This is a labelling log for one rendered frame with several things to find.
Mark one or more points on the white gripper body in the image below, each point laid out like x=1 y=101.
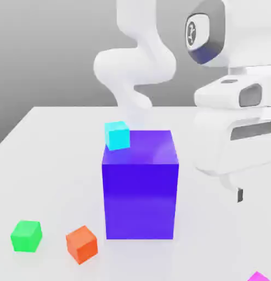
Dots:
x=214 y=145

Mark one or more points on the large purple box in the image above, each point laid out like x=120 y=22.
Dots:
x=139 y=197

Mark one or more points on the small magenta cube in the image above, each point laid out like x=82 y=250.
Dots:
x=258 y=277

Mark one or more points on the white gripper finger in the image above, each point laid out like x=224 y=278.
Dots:
x=231 y=183

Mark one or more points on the small orange cube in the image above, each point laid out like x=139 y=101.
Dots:
x=81 y=244

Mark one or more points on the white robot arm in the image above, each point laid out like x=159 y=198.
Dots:
x=135 y=65

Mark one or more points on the small green cube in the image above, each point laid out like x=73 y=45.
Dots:
x=25 y=237

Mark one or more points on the small cyan cube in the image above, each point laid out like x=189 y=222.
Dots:
x=118 y=137

